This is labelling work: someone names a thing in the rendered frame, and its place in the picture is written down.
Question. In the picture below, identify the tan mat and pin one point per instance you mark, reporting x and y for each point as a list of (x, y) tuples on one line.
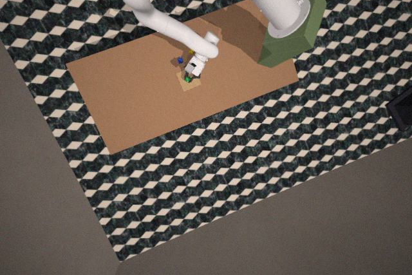
[(185, 85)]

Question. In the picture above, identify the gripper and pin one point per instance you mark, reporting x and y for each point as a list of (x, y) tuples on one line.
[(197, 70)]

